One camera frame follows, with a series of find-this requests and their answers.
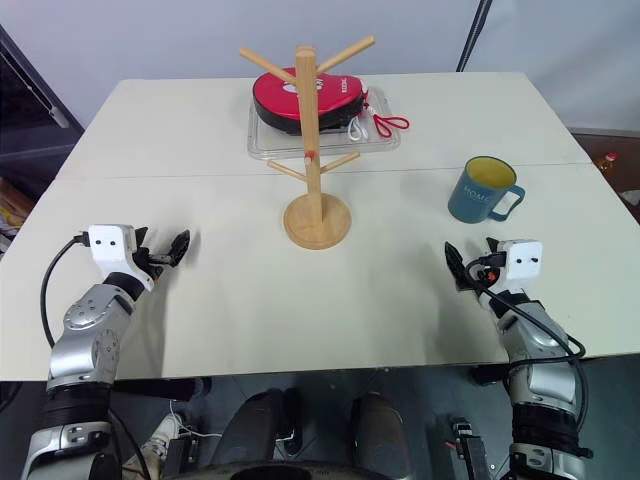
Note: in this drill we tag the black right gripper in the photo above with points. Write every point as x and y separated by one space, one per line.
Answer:
484 280

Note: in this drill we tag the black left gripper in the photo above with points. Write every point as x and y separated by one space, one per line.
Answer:
152 261

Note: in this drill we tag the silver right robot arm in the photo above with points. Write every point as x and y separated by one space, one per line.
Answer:
542 380

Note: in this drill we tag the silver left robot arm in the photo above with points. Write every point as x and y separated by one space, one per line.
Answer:
82 345

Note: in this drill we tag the wooden mug tree stand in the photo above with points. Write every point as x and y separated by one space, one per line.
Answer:
313 200

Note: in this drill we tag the blue mug yellow inside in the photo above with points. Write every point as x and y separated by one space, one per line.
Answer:
472 197

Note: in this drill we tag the stack of papers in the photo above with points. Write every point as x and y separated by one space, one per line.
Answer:
11 210

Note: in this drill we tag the red capped bottle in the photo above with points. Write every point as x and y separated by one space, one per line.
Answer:
608 162

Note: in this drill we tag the clear plastic tray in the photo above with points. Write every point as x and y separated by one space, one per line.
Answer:
345 145

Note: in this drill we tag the dark cabinet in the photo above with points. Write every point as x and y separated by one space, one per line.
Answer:
30 125

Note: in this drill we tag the red black paddle case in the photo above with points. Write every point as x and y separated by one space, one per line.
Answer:
275 102

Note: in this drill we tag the white sneaker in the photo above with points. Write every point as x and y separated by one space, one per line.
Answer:
162 432

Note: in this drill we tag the black motor box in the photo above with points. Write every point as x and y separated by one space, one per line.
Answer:
469 447

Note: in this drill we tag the black stand pole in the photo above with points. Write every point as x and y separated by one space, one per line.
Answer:
472 35

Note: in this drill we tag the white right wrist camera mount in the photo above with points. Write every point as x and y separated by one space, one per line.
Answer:
522 265

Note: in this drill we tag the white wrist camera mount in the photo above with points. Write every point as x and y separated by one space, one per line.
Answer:
110 250
522 265

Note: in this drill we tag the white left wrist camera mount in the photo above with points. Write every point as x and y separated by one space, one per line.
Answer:
110 250

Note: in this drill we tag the black table bracket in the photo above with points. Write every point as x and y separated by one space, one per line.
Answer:
490 376

